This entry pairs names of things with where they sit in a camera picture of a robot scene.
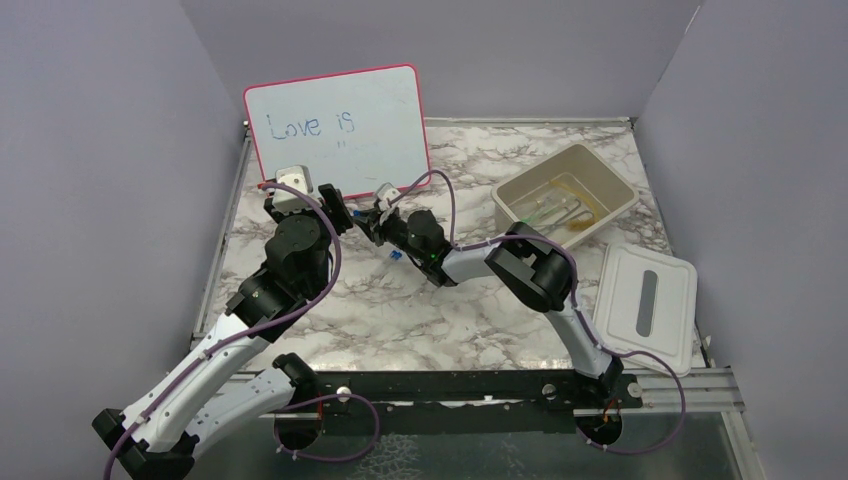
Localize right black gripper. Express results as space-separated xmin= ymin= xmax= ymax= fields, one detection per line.
xmin=352 ymin=209 xmax=427 ymax=265

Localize green handled tool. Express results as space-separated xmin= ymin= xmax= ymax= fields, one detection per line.
xmin=520 ymin=211 xmax=553 ymax=227

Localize metal crucible tongs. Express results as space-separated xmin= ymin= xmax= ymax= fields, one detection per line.
xmin=536 ymin=199 xmax=589 ymax=231

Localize yellow rubber tubing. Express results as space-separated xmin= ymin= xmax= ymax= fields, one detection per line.
xmin=558 ymin=183 xmax=601 ymax=231

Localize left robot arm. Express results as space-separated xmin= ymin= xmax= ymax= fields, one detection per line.
xmin=92 ymin=181 xmax=353 ymax=479

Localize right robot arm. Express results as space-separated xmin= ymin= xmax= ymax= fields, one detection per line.
xmin=353 ymin=207 xmax=623 ymax=407

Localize pink framed whiteboard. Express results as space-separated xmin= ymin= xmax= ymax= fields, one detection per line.
xmin=242 ymin=64 xmax=431 ymax=198

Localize beige plastic bin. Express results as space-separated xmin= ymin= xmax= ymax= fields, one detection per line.
xmin=491 ymin=142 xmax=639 ymax=250

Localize white bin lid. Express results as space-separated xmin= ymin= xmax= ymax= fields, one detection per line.
xmin=593 ymin=243 xmax=698 ymax=376

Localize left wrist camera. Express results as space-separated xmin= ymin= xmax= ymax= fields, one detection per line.
xmin=265 ymin=165 xmax=314 ymax=214

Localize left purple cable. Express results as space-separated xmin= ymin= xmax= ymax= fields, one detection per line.
xmin=102 ymin=182 xmax=344 ymax=480

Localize purple cable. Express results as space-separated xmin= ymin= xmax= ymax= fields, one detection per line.
xmin=397 ymin=170 xmax=688 ymax=457
xmin=102 ymin=182 xmax=344 ymax=480

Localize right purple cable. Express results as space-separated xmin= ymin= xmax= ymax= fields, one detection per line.
xmin=397 ymin=170 xmax=688 ymax=457

